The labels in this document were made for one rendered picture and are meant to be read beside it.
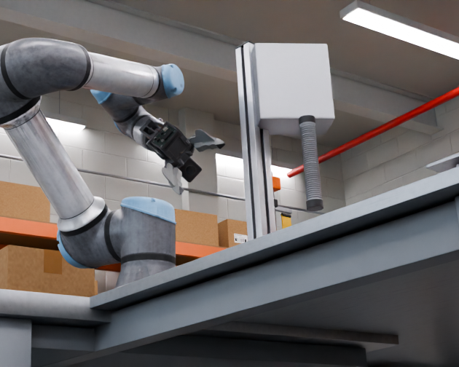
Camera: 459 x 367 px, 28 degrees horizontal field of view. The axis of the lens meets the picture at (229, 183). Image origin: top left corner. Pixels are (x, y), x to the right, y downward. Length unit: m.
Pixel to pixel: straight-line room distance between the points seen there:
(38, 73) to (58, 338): 0.52
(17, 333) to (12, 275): 0.77
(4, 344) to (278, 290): 0.47
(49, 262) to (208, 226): 4.30
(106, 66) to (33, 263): 0.62
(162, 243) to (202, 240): 4.61
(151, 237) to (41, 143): 0.30
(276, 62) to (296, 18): 4.45
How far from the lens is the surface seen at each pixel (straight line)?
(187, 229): 6.48
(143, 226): 1.91
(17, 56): 1.80
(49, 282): 2.31
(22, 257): 2.30
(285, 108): 2.03
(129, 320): 1.53
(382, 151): 8.45
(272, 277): 1.28
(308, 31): 6.70
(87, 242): 1.99
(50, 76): 1.80
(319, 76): 2.08
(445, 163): 1.96
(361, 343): 1.93
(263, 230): 1.96
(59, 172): 1.93
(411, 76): 7.57
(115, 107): 2.17
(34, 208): 5.95
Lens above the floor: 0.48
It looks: 20 degrees up
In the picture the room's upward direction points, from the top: 3 degrees counter-clockwise
